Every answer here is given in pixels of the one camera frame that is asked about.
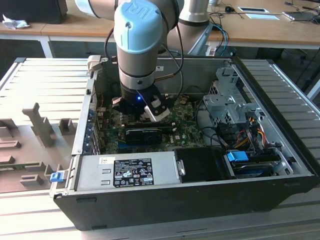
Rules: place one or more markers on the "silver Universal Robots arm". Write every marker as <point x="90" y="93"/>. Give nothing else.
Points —
<point x="137" y="50"/>

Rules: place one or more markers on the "black graphics card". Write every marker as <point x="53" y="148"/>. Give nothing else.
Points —
<point x="143" y="136"/>

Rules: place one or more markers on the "black RAM slots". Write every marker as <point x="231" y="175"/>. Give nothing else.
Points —
<point x="167" y="125"/>

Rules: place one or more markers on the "round coin battery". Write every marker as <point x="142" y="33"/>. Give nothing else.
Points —
<point x="183" y="100"/>

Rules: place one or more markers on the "beige case latch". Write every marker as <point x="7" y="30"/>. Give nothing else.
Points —
<point x="93" y="62"/>

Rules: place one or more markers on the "green motherboard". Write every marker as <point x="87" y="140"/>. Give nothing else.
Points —
<point x="186" y="130"/>

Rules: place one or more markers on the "silver power supply with label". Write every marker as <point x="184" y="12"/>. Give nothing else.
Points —
<point x="92" y="172"/>

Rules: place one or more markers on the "silver metal drive cage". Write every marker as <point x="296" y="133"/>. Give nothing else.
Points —
<point x="220" y="105"/>

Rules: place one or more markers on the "long wooden desk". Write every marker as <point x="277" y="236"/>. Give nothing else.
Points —
<point x="75" y="27"/>

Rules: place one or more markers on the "black plastic shroud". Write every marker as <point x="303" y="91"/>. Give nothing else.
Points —
<point x="202" y="163"/>

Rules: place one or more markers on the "white labelled box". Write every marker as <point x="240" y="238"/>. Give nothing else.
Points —
<point x="211" y="51"/>

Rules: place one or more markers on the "small blue latch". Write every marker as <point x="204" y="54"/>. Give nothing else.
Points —
<point x="56" y="177"/>

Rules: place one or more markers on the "black open PC case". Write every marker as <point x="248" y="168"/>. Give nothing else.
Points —
<point x="150" y="207"/>

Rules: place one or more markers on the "grey-brown parts rack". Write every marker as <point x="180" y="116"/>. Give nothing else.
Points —
<point x="27" y="150"/>

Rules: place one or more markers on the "blue disk carrier tab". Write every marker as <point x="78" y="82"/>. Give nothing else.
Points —
<point x="236" y="156"/>

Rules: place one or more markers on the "white cup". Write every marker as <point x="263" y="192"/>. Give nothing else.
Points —
<point x="215" y="2"/>

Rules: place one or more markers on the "large black box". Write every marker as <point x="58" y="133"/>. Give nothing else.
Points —
<point x="32" y="10"/>

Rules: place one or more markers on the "black computer mouse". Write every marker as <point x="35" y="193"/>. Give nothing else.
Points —
<point x="228" y="9"/>

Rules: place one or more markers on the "green RAM stick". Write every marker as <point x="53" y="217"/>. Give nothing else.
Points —
<point x="8" y="167"/>

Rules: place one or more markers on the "hard disk in bay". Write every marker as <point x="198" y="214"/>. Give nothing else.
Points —
<point x="250" y="170"/>

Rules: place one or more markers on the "crumpled white paper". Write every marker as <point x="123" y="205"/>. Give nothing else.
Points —
<point x="15" y="23"/>

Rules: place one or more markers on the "white paper sheet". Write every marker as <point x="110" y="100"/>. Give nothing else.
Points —
<point x="262" y="16"/>

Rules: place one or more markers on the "grey notebook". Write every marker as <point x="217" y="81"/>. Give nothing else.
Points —
<point x="300" y="16"/>

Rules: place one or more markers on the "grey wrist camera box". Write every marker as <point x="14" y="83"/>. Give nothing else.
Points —
<point x="116" y="100"/>

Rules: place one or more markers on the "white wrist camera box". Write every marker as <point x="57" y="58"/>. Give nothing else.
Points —
<point x="158" y="115"/>

